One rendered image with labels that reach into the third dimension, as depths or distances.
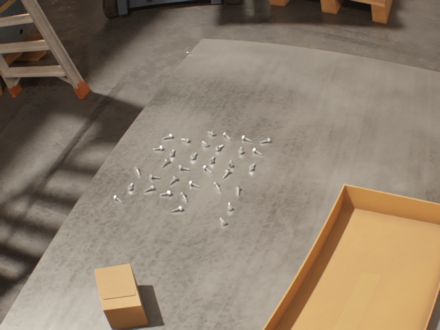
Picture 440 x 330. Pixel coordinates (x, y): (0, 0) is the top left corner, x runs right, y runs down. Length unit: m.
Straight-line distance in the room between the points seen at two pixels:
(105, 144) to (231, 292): 1.72
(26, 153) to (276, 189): 1.75
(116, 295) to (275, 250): 0.34
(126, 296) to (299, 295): 0.31
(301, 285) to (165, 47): 2.53
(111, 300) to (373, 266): 0.50
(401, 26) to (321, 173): 2.52
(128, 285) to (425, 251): 0.59
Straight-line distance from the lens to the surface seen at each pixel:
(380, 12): 3.84
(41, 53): 3.91
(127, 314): 1.13
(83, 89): 3.22
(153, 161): 1.53
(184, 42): 3.58
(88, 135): 2.92
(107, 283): 1.16
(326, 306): 1.14
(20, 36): 3.86
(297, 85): 1.76
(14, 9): 3.76
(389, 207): 1.31
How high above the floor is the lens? 1.53
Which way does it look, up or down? 36 degrees down
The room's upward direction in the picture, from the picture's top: 7 degrees counter-clockwise
